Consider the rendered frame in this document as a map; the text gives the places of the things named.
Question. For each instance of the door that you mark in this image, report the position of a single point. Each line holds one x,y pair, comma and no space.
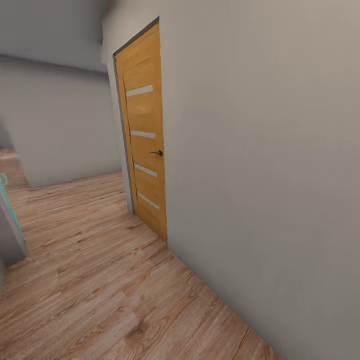
139,72

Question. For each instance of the standing mirror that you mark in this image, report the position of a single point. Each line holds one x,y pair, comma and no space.
9,205

